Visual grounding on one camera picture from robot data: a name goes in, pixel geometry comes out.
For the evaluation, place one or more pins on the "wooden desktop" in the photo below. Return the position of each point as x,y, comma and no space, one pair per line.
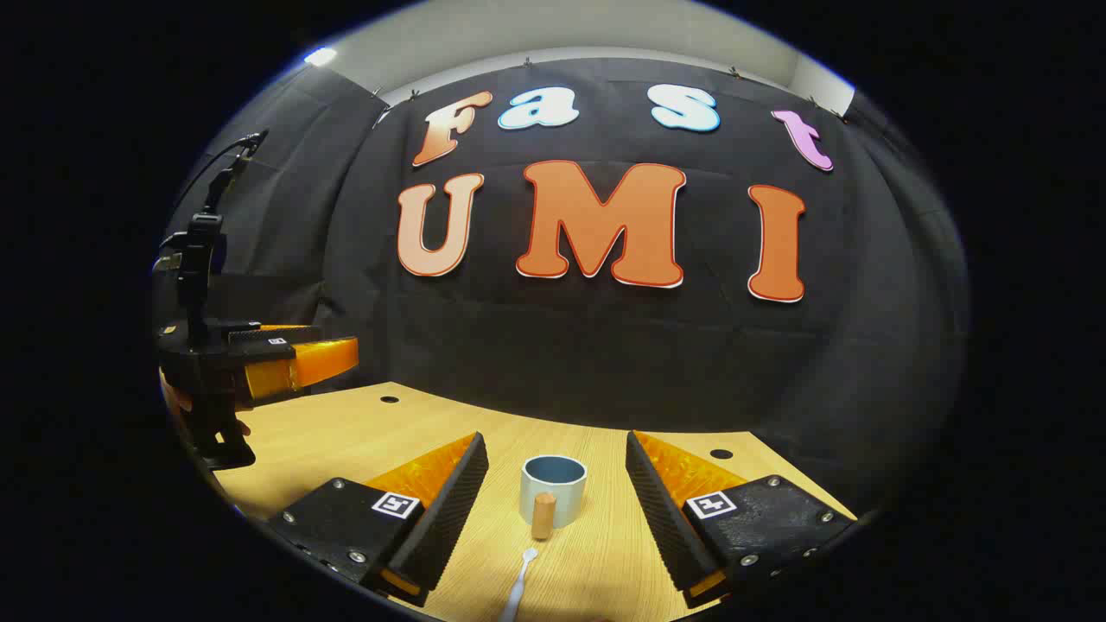
346,432

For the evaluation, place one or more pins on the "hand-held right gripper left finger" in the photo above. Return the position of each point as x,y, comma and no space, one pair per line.
449,510

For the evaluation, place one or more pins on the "black backdrop cloth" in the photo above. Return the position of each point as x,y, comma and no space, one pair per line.
562,345

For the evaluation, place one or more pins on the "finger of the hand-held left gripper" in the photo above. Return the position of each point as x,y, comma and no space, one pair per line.
276,333
302,367

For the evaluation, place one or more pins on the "white toothbrush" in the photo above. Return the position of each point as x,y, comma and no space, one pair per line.
518,587

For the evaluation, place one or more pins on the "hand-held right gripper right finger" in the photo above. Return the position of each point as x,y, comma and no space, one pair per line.
661,510

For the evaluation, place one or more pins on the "ceiling light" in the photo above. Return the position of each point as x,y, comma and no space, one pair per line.
320,56

